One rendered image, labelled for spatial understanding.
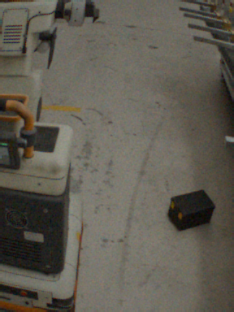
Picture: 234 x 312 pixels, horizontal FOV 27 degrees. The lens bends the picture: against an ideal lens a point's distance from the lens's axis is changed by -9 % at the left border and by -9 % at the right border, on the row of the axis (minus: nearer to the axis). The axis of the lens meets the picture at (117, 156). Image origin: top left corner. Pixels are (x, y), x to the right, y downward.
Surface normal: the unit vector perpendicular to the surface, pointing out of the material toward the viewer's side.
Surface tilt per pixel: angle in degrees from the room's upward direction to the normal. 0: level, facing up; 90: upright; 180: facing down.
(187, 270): 0
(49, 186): 90
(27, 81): 82
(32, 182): 90
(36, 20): 82
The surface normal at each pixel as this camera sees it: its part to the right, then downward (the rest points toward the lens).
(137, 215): 0.11, -0.82
